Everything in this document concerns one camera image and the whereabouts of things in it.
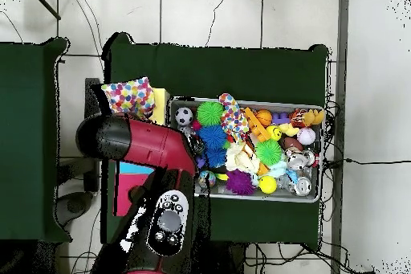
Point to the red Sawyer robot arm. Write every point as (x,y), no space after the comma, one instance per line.
(154,145)

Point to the wooden box with three holes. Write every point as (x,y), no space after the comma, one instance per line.
(162,107)

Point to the shallow metal mesh bin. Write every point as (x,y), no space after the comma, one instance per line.
(279,195)

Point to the blue spiky rubber ball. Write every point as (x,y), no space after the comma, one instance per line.
(212,136)

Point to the green spiky rubber ball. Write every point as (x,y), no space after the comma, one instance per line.
(210,113)
(268,152)

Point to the black and white soccer ball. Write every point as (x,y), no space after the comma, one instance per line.
(184,116)

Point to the orange toy building brick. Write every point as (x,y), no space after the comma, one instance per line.
(257,126)

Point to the purple spiky ball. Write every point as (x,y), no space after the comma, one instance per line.
(240,182)

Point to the dark green table cloth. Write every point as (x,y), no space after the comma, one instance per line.
(29,94)
(224,71)

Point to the yellow smiley face ball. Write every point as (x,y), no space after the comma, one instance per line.
(274,133)

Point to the white baseball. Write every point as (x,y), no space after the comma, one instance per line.
(306,136)

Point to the black tripod leg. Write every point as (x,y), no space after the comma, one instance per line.
(45,4)

